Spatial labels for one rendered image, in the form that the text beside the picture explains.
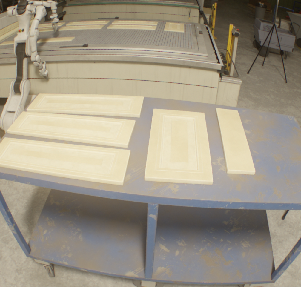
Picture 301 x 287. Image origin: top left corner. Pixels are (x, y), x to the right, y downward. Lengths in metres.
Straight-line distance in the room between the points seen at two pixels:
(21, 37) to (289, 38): 5.47
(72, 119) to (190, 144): 0.59
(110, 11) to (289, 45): 4.36
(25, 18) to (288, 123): 2.65
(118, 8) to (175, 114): 5.80
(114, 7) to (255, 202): 6.43
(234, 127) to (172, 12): 5.68
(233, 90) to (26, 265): 2.60
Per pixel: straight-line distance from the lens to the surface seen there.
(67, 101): 1.62
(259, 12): 11.77
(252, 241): 1.94
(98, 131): 1.34
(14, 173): 1.24
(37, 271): 2.13
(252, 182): 1.19
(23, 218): 2.46
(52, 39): 3.64
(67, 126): 1.40
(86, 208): 2.01
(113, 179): 1.09
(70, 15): 7.49
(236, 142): 1.34
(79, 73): 3.18
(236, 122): 1.49
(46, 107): 1.61
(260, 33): 6.44
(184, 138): 1.30
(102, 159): 1.18
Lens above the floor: 1.82
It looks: 38 degrees down
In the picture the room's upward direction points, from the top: 3 degrees clockwise
